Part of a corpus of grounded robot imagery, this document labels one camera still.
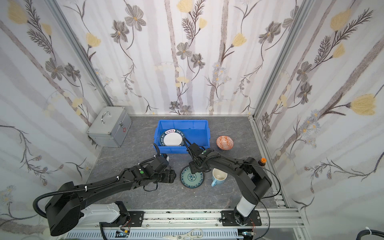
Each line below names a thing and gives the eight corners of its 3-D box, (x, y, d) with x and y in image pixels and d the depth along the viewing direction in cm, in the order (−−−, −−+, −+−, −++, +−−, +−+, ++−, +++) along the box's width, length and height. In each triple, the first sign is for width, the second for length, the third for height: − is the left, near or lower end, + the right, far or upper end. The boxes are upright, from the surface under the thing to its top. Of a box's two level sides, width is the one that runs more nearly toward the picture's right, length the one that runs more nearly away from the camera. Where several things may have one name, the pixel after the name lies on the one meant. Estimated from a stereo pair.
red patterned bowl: (217, 150, 102) (217, 147, 98) (215, 138, 108) (216, 135, 104) (232, 150, 102) (234, 147, 98) (230, 139, 108) (232, 135, 105)
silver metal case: (98, 147, 104) (84, 133, 90) (111, 122, 119) (100, 106, 106) (123, 148, 104) (113, 133, 90) (132, 122, 119) (124, 106, 106)
